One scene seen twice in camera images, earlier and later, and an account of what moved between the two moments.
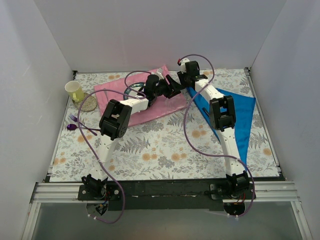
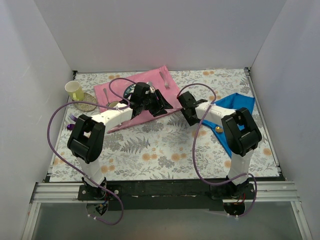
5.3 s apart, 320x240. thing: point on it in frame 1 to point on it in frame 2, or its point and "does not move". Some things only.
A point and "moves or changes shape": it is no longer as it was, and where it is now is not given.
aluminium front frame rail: [283, 191] does not move
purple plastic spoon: [73, 127] does not move
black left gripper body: [169, 86] to [155, 105]
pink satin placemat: [114, 90] does not move
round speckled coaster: [89, 103] does not move
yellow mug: [73, 88] does not move
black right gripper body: [183, 78] to [187, 110]
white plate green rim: [132, 91] does not move
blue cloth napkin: [243, 107] moves or changes shape
